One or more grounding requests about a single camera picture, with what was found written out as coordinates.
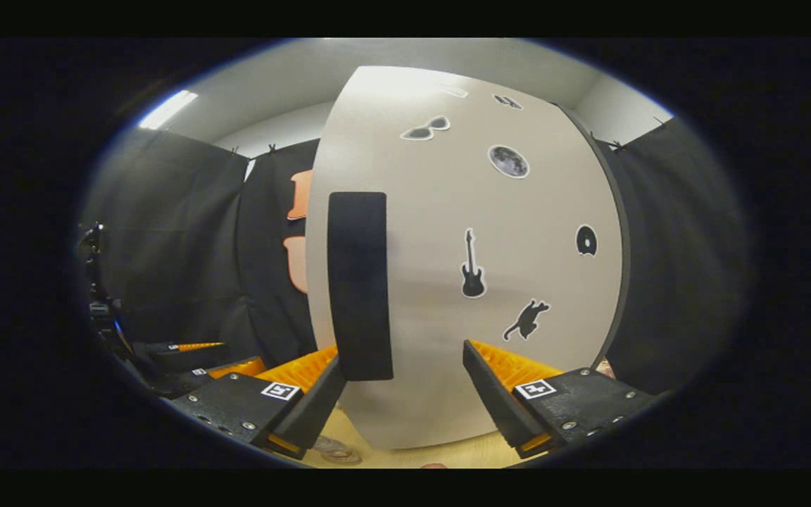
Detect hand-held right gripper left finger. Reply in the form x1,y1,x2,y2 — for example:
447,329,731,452
170,344,348,461

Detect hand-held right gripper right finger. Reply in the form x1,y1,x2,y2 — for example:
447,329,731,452
462,339,658,460

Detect clear bottle with red label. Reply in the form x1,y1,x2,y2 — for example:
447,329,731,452
309,434,364,466

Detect black cabinet door handle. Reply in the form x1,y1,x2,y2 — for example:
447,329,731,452
327,191,394,382

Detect white cabinet door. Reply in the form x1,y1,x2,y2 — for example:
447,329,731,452
305,65,624,451

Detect black backdrop cloth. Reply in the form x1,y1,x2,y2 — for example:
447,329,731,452
82,116,751,395

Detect ceiling light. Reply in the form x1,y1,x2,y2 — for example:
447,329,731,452
138,89,200,131

